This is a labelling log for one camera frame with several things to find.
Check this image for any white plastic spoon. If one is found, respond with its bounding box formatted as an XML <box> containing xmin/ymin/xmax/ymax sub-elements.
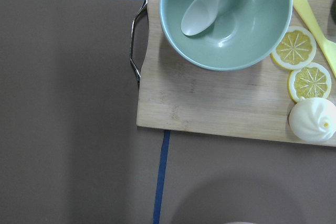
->
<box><xmin>181</xmin><ymin>0</ymin><xmax>221</xmax><ymax>36</ymax></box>

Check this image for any green bowl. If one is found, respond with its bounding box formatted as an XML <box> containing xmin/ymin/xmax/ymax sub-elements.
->
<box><xmin>159</xmin><ymin>0</ymin><xmax>292</xmax><ymax>71</ymax></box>

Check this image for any yellow plastic knife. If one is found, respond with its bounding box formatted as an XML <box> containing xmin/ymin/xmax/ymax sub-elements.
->
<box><xmin>292</xmin><ymin>0</ymin><xmax>335</xmax><ymax>76</ymax></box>

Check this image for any white garlic bun toy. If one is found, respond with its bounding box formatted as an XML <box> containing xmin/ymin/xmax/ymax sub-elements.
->
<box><xmin>288</xmin><ymin>98</ymin><xmax>335</xmax><ymax>143</ymax></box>

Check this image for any wooden cutting board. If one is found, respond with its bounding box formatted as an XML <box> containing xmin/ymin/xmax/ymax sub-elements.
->
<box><xmin>136</xmin><ymin>0</ymin><xmax>334</xmax><ymax>143</ymax></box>

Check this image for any lemon slice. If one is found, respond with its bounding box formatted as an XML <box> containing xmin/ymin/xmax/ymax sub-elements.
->
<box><xmin>288</xmin><ymin>62</ymin><xmax>332</xmax><ymax>102</ymax></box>
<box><xmin>271</xmin><ymin>26</ymin><xmax>317</xmax><ymax>70</ymax></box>

